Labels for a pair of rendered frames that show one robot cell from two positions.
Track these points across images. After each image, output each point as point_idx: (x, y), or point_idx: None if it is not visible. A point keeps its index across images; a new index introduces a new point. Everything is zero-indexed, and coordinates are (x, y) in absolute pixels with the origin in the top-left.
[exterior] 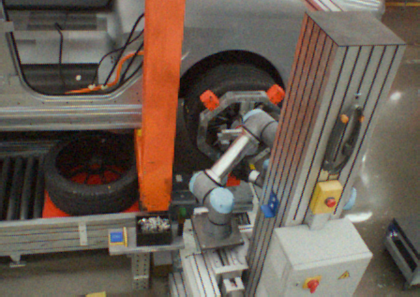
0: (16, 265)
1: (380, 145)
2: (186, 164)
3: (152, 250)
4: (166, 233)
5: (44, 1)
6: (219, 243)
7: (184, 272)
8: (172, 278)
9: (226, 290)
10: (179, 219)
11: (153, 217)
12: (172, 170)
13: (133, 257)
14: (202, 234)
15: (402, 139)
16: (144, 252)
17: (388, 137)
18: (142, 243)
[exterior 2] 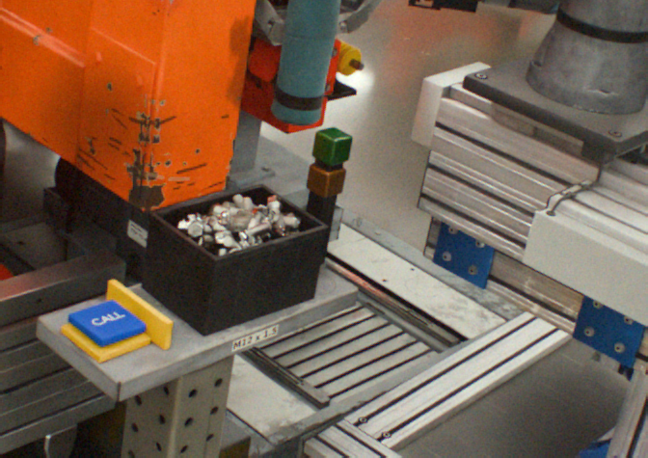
0: None
1: (473, 54)
2: (4, 187)
3: (262, 336)
4: (310, 239)
5: None
6: (645, 119)
7: (566, 274)
8: (330, 452)
9: None
10: (330, 177)
11: (220, 204)
12: None
13: (176, 405)
14: (570, 110)
15: (506, 34)
16: (218, 367)
17: (473, 36)
18: (226, 310)
